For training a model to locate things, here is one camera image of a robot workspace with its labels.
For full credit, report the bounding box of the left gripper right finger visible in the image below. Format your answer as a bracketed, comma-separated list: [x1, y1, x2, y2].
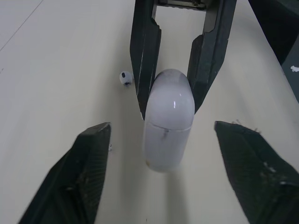
[214, 120, 299, 224]

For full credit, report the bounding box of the white earbud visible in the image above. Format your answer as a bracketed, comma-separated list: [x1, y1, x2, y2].
[119, 71, 134, 88]

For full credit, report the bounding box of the white earbud case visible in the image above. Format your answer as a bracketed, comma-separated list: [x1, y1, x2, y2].
[142, 68, 196, 173]

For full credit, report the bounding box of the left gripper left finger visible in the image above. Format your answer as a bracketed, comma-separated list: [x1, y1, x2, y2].
[18, 121, 112, 224]

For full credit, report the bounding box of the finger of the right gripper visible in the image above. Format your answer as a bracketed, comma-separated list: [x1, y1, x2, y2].
[186, 0, 238, 115]
[129, 0, 162, 120]

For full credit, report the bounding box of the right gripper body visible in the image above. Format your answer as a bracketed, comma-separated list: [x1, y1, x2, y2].
[155, 0, 206, 10]

